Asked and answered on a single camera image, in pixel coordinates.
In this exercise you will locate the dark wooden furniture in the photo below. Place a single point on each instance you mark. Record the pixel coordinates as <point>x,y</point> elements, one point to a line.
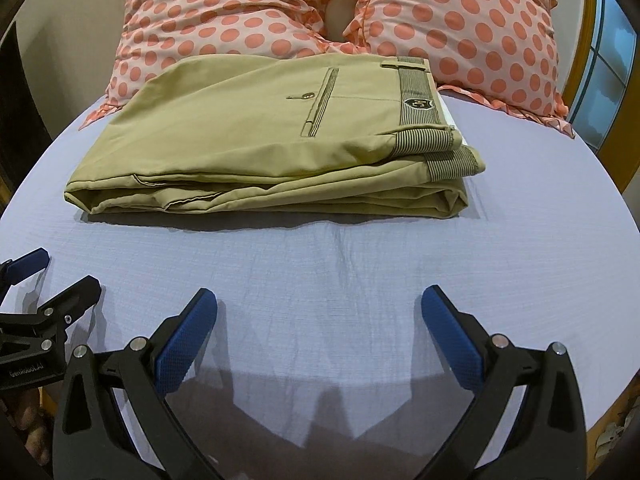
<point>20,110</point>

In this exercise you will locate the person's left hand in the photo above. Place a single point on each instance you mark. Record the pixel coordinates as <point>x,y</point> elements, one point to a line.
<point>27,420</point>

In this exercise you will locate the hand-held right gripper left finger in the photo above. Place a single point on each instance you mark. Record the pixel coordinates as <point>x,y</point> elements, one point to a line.
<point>182,342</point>

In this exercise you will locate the yellow wooden bed frame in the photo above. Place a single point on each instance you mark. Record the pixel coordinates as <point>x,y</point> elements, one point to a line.
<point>612,425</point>

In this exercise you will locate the khaki pants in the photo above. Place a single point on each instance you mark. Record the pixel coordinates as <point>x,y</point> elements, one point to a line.
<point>260,150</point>

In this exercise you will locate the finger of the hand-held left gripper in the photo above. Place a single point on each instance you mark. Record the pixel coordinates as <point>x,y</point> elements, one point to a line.
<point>75,295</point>
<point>31,261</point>

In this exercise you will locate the lavender bed sheet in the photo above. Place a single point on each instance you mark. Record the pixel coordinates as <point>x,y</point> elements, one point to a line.
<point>320,270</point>

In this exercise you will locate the yellow framed glass window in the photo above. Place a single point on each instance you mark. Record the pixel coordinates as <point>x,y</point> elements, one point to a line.
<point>607,75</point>

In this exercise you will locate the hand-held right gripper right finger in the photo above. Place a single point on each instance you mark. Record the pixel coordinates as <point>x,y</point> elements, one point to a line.
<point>450,335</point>

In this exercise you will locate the pink polka dot pillow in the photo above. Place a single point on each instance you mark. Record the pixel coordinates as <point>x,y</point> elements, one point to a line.
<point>215,15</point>
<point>465,25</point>

